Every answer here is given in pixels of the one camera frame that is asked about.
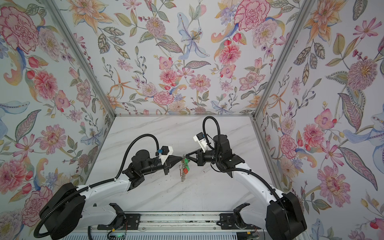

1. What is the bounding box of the round metal key organizer disc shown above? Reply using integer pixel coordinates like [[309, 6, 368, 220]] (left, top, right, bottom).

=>
[[179, 156, 190, 182]]

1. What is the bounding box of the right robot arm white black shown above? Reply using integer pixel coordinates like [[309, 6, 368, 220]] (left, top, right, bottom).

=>
[[186, 133, 307, 240]]

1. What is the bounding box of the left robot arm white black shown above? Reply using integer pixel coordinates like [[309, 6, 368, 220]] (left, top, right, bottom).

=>
[[34, 147, 183, 240]]

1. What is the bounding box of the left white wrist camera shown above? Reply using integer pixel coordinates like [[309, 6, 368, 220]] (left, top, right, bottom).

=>
[[158, 146, 174, 165]]

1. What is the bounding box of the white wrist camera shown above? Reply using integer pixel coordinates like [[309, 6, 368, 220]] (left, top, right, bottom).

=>
[[158, 146, 174, 165], [193, 132, 209, 153]]

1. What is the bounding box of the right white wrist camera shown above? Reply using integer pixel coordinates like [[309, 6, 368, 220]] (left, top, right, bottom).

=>
[[193, 132, 209, 153]]

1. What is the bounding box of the left black corrugated cable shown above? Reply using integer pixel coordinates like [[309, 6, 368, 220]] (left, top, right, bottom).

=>
[[114, 133, 160, 180]]

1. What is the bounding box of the black corrugated cable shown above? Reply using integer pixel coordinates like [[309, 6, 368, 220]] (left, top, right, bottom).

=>
[[202, 115, 222, 157], [114, 133, 160, 180]]

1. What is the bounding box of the right black corrugated cable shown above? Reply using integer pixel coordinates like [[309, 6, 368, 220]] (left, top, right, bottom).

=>
[[202, 115, 222, 157]]

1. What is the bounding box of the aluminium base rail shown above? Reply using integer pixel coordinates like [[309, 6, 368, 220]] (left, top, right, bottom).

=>
[[47, 210, 307, 234]]

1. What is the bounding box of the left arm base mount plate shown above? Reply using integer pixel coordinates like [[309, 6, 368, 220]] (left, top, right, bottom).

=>
[[97, 214, 141, 231]]

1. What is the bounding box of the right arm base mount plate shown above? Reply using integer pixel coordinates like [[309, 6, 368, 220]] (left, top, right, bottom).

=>
[[216, 213, 261, 231]]

